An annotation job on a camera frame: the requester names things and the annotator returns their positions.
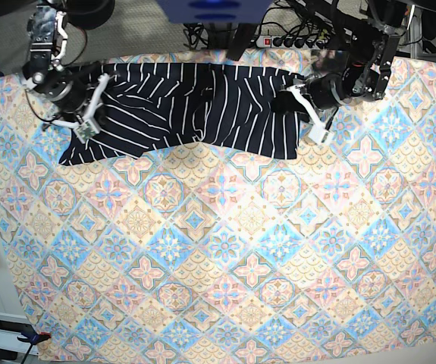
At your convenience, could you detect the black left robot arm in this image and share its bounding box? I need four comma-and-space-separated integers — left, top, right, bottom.
289, 1, 436, 111

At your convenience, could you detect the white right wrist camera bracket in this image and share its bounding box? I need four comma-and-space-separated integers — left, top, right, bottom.
54, 73, 111, 144

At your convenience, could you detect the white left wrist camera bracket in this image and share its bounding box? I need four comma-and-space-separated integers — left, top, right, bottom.
284, 85, 335, 146

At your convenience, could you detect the navy white striped T-shirt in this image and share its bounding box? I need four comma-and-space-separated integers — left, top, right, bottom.
59, 63, 305, 166

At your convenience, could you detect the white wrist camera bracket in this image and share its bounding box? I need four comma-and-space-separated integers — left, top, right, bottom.
284, 85, 335, 146
54, 73, 111, 144

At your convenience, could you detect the white power strip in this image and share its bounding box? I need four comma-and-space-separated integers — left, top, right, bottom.
254, 34, 329, 49

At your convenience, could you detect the white box lower left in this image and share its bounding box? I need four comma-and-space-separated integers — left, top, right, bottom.
0, 312, 35, 353

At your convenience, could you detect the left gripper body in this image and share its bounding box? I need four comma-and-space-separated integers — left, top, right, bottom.
303, 74, 350, 111

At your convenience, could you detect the black mount post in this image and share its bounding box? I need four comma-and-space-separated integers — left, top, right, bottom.
226, 24, 258, 61

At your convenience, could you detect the blue orange clamp lower left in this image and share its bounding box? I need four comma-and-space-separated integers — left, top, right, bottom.
17, 332, 52, 364

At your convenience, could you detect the patterned tile tablecloth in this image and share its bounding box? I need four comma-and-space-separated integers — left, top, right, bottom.
0, 58, 436, 363

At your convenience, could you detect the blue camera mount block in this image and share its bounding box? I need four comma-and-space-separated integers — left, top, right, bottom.
157, 0, 271, 24

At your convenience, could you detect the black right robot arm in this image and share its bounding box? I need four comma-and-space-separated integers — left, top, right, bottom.
23, 1, 115, 130

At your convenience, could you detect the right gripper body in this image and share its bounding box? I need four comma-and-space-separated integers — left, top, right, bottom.
49, 74, 96, 124

